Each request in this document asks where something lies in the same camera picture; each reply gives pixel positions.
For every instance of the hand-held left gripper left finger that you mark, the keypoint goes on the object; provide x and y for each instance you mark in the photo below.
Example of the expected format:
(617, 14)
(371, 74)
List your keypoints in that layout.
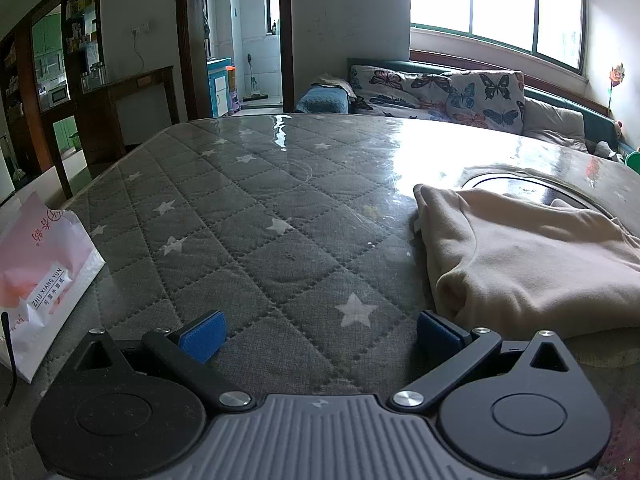
(202, 336)

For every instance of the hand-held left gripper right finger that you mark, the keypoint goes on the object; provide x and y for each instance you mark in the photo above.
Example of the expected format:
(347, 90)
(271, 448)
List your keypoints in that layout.
(436, 336)

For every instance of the beige shirt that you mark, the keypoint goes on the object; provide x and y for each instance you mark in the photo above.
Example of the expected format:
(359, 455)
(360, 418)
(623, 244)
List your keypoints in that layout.
(525, 260)

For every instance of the grey quilted star table cover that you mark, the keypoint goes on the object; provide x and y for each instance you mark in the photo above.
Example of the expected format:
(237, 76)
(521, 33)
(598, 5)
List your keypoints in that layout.
(260, 220)

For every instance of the pink tissue pack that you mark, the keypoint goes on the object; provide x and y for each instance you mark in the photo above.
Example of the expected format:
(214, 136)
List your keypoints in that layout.
(45, 270)

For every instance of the round black induction cooktop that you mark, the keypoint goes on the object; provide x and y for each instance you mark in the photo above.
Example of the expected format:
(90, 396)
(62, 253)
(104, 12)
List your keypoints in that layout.
(520, 185)

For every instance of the dark wooden side table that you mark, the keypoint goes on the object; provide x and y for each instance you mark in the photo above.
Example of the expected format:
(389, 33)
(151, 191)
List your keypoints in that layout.
(145, 105)

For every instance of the beige cushion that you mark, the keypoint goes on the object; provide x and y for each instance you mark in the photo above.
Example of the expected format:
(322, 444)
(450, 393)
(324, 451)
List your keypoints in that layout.
(552, 122)

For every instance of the light blue cabinet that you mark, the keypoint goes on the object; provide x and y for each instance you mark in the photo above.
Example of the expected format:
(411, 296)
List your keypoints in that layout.
(220, 87)

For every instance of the grey plush toy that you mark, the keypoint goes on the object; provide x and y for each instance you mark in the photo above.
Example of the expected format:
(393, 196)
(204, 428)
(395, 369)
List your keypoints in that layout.
(605, 150)

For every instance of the mop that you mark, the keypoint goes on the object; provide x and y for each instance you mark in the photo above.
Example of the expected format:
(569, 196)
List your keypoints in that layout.
(254, 85)

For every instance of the folded blue blanket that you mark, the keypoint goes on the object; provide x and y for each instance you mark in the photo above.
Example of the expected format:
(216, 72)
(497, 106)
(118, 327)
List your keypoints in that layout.
(322, 101)

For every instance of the green plastic bowl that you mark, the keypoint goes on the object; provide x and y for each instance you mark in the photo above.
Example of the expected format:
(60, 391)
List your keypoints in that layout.
(634, 161)

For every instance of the teal sofa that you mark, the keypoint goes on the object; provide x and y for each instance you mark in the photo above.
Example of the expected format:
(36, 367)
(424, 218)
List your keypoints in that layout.
(600, 122)

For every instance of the dark wooden shelf cabinet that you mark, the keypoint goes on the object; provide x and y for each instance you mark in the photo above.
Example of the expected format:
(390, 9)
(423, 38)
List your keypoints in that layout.
(55, 60)

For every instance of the colourful pinwheel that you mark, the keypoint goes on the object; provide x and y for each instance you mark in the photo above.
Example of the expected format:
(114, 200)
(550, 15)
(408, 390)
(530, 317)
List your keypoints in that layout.
(616, 76)

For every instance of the green framed window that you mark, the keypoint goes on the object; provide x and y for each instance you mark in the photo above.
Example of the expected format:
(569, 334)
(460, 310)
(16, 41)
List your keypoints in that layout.
(500, 0)

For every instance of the dark wooden door frame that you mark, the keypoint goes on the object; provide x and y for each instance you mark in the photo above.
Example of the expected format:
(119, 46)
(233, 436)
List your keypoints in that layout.
(190, 40)

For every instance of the white wall socket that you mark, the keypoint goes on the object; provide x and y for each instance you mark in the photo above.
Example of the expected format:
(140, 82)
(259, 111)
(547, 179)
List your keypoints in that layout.
(141, 28)

